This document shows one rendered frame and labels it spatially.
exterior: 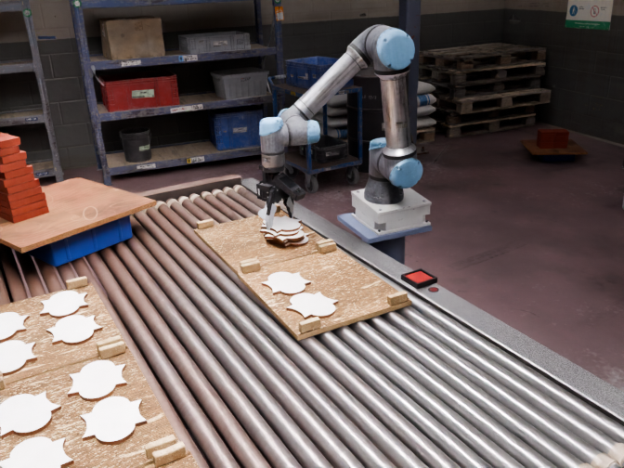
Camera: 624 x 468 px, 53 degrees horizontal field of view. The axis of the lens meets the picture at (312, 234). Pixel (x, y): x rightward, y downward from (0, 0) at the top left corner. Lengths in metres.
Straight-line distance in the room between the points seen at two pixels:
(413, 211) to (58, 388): 1.39
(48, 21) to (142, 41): 0.96
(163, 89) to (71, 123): 1.12
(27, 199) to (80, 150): 4.52
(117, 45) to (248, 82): 1.25
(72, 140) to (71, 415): 5.45
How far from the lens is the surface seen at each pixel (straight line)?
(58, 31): 6.60
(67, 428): 1.42
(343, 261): 1.95
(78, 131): 6.74
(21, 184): 2.26
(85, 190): 2.50
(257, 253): 2.04
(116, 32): 6.03
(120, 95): 6.04
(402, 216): 2.33
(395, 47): 2.03
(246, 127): 6.37
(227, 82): 6.22
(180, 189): 2.68
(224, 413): 1.39
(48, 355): 1.67
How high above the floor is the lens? 1.78
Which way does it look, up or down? 23 degrees down
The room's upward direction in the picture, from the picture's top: 2 degrees counter-clockwise
